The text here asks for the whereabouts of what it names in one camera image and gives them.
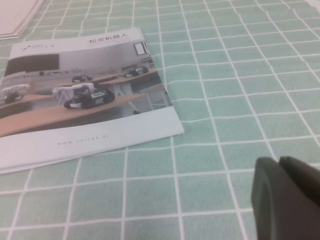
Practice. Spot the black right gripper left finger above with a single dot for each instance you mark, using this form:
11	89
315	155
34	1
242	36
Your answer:
270	200

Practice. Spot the robot lab photo brochure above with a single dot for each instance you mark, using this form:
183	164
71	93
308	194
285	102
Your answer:
87	87

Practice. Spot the desert photo brochure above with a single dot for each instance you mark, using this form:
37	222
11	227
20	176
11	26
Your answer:
15	15

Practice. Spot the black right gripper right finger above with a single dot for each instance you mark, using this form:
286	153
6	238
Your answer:
307	195

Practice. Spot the green checked tablecloth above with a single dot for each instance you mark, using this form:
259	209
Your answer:
200	187

